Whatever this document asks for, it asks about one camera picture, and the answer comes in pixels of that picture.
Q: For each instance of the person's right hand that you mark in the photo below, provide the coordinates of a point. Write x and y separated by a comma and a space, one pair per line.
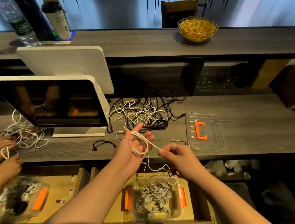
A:
182, 160

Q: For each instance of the person's left hand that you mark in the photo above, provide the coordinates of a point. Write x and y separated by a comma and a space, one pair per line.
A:
127, 153

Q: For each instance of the clear container drawer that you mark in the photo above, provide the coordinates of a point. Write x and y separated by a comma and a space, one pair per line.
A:
3, 211
128, 214

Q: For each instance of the person's right forearm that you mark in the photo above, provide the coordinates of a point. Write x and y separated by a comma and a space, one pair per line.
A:
247, 217

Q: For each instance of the person's left forearm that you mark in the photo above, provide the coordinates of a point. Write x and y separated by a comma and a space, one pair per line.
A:
81, 201

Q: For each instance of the pile of white containers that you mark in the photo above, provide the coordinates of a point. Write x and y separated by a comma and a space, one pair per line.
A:
234, 165

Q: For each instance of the wooden drawer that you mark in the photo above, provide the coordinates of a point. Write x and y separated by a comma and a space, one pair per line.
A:
65, 207
205, 213

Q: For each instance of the small white connector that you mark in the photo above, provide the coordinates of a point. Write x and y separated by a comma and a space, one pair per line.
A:
60, 200

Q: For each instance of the white touchscreen monitor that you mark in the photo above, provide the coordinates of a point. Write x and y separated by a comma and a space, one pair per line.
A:
43, 98

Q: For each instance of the white customer display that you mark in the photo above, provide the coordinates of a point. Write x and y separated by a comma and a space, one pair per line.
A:
65, 66

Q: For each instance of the grey wooden bar counter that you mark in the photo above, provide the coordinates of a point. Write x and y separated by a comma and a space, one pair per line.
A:
134, 42

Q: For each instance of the flat cardboard sheet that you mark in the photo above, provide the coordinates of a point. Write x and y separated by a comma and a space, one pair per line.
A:
270, 72

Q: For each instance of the blue white notebook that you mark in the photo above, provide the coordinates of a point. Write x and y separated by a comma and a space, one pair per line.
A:
71, 37

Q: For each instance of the yellow woven basket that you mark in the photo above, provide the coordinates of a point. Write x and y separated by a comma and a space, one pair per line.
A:
197, 29

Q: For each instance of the brown wooden chair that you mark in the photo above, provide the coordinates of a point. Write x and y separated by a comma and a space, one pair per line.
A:
178, 12

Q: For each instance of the white paper coffee cup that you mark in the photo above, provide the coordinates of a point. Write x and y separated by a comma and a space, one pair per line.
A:
58, 20

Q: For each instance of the black thermos bottle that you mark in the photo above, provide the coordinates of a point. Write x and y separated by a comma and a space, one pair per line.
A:
34, 7

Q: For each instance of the clear plastic water bottle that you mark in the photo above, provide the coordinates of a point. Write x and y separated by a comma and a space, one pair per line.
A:
17, 18

